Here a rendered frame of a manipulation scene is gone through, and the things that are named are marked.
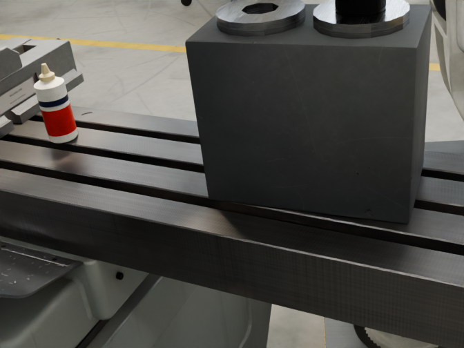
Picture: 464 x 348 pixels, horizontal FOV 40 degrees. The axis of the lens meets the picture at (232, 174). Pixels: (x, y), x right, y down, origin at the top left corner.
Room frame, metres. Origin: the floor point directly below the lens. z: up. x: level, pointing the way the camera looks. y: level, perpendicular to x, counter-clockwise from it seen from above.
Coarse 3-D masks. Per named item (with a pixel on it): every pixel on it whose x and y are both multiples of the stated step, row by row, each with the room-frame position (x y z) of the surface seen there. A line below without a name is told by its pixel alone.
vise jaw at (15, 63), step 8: (0, 48) 0.88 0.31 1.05; (8, 48) 0.89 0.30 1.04; (0, 56) 0.88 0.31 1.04; (8, 56) 0.89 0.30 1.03; (16, 56) 0.90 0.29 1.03; (0, 64) 0.87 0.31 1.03; (8, 64) 0.89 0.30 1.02; (16, 64) 0.90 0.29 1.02; (0, 72) 0.87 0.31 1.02; (8, 72) 0.88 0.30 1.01
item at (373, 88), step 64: (256, 0) 0.65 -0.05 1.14; (192, 64) 0.59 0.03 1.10; (256, 64) 0.56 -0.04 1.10; (320, 64) 0.54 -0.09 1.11; (384, 64) 0.51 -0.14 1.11; (256, 128) 0.56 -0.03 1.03; (320, 128) 0.54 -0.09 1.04; (384, 128) 0.51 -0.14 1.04; (256, 192) 0.57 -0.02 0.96; (320, 192) 0.54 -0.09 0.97; (384, 192) 0.51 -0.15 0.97
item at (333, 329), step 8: (328, 320) 0.92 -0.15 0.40; (336, 320) 0.92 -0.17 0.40; (328, 328) 0.90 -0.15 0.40; (336, 328) 0.90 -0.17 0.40; (344, 328) 0.90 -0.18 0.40; (352, 328) 0.89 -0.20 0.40; (328, 336) 0.88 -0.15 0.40; (336, 336) 0.88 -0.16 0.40; (344, 336) 0.87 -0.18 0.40; (352, 336) 0.87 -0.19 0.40; (328, 344) 0.86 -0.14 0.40; (336, 344) 0.86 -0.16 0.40; (344, 344) 0.86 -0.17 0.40; (352, 344) 0.85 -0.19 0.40; (360, 344) 0.85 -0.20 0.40
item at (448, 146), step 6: (426, 144) 1.28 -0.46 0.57; (432, 144) 1.27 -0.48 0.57; (438, 144) 1.27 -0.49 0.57; (444, 144) 1.27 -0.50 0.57; (450, 144) 1.26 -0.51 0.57; (456, 144) 1.26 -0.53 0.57; (462, 144) 1.26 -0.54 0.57; (432, 150) 1.25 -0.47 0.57; (438, 150) 1.25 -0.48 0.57; (444, 150) 1.24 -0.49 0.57; (450, 150) 1.24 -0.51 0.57; (456, 150) 1.24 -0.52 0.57; (462, 150) 1.23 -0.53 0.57
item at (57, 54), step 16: (16, 48) 1.01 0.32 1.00; (32, 48) 0.99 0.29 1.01; (48, 48) 0.98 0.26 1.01; (64, 48) 1.00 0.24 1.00; (32, 64) 0.93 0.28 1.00; (48, 64) 0.96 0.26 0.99; (64, 64) 0.99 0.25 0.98; (0, 80) 0.87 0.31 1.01; (16, 80) 0.89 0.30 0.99; (32, 80) 0.92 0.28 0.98; (64, 80) 0.97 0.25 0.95; (80, 80) 0.99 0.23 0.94; (0, 96) 0.86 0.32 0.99; (16, 96) 0.88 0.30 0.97; (32, 96) 0.91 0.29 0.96; (0, 112) 0.85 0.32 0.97; (16, 112) 0.87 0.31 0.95; (32, 112) 0.89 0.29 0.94; (0, 128) 0.82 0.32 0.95
